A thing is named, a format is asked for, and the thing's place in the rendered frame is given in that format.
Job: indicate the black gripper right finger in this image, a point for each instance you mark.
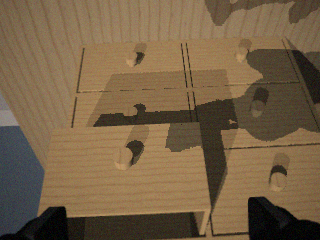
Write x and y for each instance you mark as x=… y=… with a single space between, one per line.
x=271 y=223

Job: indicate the small wooden chest of drawers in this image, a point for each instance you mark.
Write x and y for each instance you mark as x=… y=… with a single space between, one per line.
x=190 y=93

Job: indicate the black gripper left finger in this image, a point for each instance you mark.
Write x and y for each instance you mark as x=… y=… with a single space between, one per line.
x=51 y=225

